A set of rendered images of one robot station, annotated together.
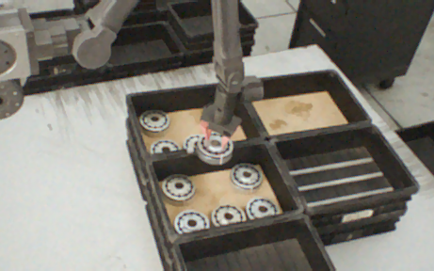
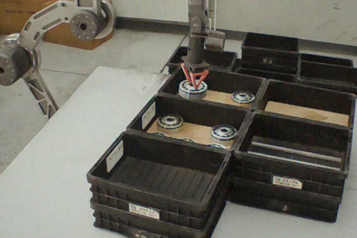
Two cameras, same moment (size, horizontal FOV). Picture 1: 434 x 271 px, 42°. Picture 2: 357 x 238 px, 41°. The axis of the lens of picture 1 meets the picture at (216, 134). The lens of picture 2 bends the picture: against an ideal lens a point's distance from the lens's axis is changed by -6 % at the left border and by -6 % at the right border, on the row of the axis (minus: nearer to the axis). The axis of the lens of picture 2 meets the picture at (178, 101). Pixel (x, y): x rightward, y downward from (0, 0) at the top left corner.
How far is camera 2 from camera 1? 119 cm
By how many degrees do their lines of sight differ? 39
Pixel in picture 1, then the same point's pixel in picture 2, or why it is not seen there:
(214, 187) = (197, 133)
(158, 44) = not seen: hidden behind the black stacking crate
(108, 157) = not seen: hidden behind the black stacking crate
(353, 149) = (333, 150)
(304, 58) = not seen: outside the picture
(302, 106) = (318, 117)
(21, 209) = (88, 116)
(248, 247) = (182, 166)
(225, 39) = not seen: outside the picture
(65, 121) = (155, 88)
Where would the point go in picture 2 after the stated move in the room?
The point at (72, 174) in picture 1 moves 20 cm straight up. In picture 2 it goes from (131, 111) to (130, 73)
